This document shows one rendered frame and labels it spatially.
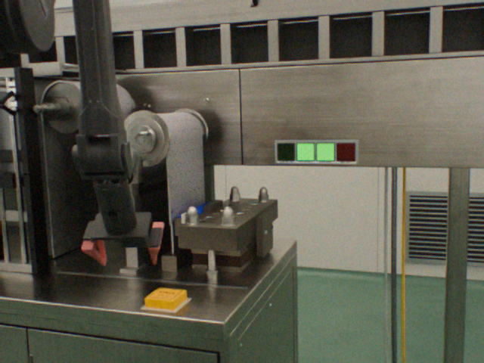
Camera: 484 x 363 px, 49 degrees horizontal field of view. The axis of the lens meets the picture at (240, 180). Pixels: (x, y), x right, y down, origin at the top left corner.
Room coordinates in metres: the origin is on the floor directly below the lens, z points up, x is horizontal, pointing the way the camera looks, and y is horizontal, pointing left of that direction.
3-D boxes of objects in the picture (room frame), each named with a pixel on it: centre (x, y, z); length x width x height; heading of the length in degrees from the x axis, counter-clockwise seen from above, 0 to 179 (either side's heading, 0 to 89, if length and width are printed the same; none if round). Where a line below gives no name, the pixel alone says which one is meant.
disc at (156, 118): (1.39, 0.25, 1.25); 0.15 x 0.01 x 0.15; 71
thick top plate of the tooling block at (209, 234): (1.48, 0.03, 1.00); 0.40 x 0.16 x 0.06; 161
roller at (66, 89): (1.59, 0.44, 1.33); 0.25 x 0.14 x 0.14; 161
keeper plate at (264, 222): (1.47, -0.07, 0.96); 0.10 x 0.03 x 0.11; 161
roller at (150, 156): (1.50, 0.21, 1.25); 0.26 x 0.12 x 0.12; 161
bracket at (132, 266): (1.36, 0.29, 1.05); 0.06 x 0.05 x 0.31; 161
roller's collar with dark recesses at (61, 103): (1.45, 0.49, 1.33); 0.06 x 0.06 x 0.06; 71
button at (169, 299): (1.12, 0.17, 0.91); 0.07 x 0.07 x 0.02; 71
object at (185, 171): (1.48, 0.15, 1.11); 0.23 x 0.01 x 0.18; 161
